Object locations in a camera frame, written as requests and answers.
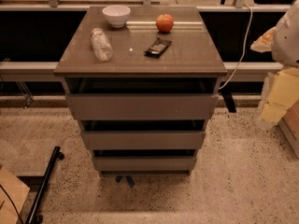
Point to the grey drawer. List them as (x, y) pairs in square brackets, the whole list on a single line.
[(146, 134), (143, 99), (144, 163)]

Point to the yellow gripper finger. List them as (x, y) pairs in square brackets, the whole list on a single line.
[(264, 42)]

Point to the black snack bar wrapper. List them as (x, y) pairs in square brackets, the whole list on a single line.
[(158, 48)]

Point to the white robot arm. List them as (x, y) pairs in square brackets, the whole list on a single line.
[(285, 44)]

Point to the cardboard box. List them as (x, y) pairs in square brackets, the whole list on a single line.
[(13, 194), (289, 125)]

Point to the cardboard box at left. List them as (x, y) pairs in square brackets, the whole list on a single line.
[(13, 194)]

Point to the grey top drawer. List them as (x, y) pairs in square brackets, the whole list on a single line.
[(143, 99)]

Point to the red apple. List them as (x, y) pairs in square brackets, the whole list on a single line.
[(164, 23)]

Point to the white ceramic bowl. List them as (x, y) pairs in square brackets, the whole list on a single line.
[(116, 15)]

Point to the black metal stand leg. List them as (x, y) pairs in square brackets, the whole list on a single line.
[(33, 217)]

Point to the grey drawer cabinet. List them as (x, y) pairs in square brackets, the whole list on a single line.
[(192, 54)]

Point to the grey bottom drawer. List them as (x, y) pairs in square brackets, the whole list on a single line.
[(144, 163)]

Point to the cardboard box at right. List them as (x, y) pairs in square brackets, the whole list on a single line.
[(289, 125)]

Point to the clear plastic bottle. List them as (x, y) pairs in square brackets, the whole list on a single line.
[(101, 45)]

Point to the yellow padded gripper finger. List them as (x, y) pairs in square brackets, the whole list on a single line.
[(280, 92)]

